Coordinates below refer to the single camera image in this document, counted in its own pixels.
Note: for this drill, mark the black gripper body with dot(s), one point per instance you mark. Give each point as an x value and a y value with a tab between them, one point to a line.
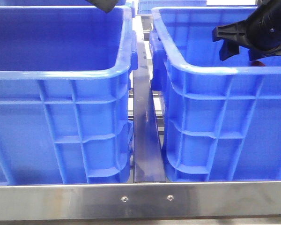
263	27

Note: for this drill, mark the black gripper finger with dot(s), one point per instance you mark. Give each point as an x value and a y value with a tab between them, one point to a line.
233	36
255	54

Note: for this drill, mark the red button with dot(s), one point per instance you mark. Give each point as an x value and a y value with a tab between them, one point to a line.
257	63

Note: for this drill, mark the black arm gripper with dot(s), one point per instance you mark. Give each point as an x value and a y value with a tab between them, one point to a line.
104	5

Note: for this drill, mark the right blue plastic bin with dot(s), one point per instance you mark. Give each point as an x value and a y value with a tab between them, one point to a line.
222	118

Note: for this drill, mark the blue plastic bin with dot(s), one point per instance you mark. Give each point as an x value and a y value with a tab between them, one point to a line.
222	118
64	83

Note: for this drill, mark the rear right blue bin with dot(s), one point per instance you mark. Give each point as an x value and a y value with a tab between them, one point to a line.
145	6

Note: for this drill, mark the steel divider bar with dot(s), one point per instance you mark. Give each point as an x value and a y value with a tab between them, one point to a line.
147	159

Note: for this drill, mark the left blue plastic bin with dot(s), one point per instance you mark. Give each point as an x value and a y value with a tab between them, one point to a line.
64	83

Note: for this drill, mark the rear left blue bin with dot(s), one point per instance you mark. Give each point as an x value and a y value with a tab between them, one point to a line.
45	3

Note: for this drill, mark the stainless steel front rail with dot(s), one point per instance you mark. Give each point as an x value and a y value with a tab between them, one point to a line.
140	200

